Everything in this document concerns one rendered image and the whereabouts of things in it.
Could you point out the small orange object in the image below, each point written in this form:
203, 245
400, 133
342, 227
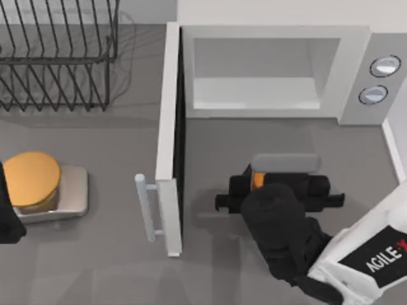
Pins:
257, 181

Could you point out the pale grey rounded box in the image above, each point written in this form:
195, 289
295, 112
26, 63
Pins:
286, 163

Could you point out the pale microwave oven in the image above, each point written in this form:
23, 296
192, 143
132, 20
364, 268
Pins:
353, 105

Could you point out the white microwave door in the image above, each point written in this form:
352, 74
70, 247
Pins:
167, 127

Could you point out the round grey microwave knob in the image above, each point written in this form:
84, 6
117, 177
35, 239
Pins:
385, 65
373, 94

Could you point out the silver square scale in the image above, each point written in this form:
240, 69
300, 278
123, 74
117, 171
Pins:
73, 193

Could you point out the jar with orange lid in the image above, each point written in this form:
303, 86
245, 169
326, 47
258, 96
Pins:
31, 176

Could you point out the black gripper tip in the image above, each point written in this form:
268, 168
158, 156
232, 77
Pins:
9, 222

